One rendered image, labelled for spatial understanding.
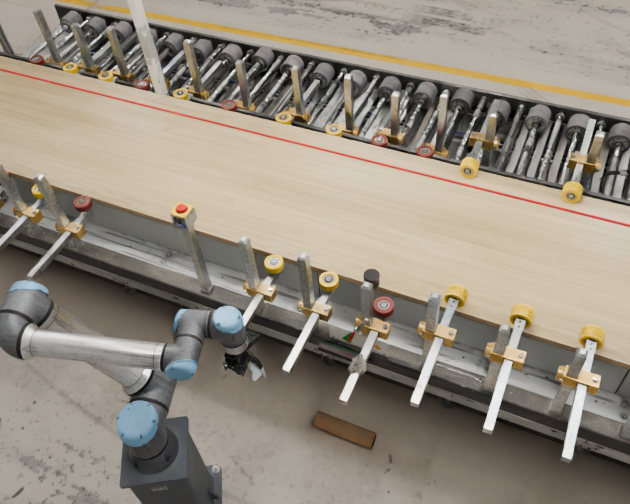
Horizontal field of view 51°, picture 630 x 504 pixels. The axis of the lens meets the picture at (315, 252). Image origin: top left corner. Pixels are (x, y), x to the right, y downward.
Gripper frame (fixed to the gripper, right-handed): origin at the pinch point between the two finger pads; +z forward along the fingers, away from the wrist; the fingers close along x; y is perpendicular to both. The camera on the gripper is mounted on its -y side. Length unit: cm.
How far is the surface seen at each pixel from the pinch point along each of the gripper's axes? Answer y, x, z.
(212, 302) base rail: -36, -40, 26
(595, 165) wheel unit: -145, 98, -3
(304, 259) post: -38.0, 7.5, -22.3
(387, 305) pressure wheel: -47, 37, 3
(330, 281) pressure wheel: -50, 12, 3
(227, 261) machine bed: -60, -46, 28
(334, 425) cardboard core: -27, 19, 86
